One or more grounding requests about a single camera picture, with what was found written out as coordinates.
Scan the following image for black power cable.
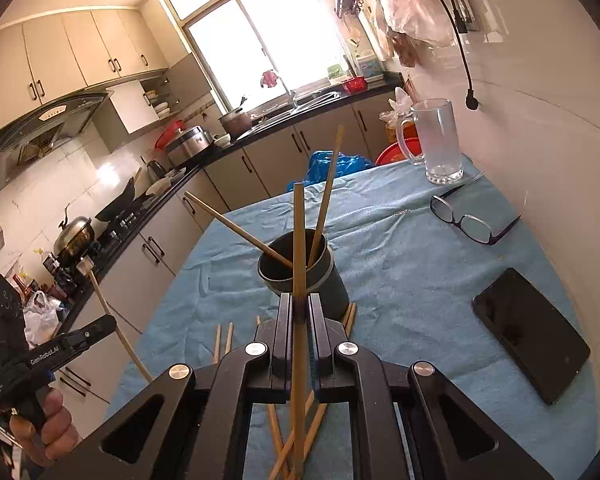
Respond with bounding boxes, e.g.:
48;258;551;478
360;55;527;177
419;0;482;112

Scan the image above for dark framed eyeglasses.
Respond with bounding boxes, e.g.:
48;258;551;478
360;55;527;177
430;172;523;247

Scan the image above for white plastic bag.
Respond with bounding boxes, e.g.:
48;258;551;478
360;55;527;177
22;290;61;346

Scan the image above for condiment bottles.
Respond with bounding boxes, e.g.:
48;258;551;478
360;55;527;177
12;247;81;306

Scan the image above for blue towel table cover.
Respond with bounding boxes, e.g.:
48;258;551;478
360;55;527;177
105;152;598;480

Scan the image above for silver rice cooker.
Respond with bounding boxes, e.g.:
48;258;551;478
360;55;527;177
164;126;213;167

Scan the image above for black kitchen countertop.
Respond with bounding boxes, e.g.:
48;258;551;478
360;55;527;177
30;72;406;321

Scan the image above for red plastic basin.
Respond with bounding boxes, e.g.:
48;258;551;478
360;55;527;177
375;132;424;167

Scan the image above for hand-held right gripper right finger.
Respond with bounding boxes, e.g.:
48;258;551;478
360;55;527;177
306;294;556;480

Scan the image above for black wok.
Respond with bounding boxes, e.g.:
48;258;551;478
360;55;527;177
95;175;141;222

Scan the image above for black range hood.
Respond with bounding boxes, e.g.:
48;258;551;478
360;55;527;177
0;89;115;196

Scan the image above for white wall socket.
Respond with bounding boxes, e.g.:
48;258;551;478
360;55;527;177
450;0;483;36

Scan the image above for clear glass pitcher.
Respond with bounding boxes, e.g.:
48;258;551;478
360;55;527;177
396;99;466;185

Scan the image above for black smartphone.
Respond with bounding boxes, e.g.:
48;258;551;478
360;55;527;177
471;267;592;406

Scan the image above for steel kitchen sink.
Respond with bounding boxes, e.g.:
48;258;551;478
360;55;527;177
250;89;341;128

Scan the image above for brown cooking pot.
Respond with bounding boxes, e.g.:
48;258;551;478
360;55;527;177
218;107;254;138

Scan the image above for blue plastic bag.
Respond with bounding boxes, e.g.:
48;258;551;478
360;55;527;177
300;150;376;188

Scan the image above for open wall cabinet with dishes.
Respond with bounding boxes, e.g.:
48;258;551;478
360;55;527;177
107;52;216;133

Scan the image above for cream upper wall cabinets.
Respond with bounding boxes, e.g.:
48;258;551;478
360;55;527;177
0;9;170;131

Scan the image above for gas stove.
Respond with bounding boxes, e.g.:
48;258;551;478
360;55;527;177
75;212;141;266

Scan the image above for cream base cabinets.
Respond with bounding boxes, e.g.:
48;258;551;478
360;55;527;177
22;92;406;431

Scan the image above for white detergent box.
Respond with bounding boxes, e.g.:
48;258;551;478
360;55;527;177
355;52;383;81

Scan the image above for bunch of wooden chopsticks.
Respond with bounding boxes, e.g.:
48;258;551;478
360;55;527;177
269;303;354;480

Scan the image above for steel sink faucet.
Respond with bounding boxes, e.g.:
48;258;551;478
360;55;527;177
277;72;301;111

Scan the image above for person's left hand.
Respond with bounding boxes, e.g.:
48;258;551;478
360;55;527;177
8;389;79;467

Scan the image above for kitchen window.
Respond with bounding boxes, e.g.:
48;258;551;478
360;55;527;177
161;0;361;116

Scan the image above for hanging plastic bags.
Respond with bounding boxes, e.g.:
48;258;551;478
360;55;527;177
375;0;456;68

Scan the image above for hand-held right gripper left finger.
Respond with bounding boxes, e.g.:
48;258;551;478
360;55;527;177
45;294;293;480

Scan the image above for dark grey chopstick holder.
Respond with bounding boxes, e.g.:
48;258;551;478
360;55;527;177
257;229;351;323

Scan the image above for red colander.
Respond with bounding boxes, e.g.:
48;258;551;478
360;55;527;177
155;120;185;150

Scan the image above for white plates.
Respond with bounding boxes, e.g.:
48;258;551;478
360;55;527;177
145;167;186;196

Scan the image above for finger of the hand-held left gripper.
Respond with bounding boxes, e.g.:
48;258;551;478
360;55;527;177
55;314;118;367

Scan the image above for clear plastic bag with food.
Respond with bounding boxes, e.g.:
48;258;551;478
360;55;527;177
378;86;415;143

